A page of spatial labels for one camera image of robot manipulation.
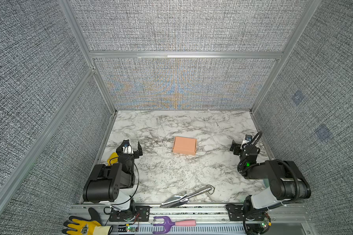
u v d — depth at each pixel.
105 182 0.46
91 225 0.68
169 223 0.71
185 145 0.96
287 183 0.45
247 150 0.79
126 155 0.73
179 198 0.78
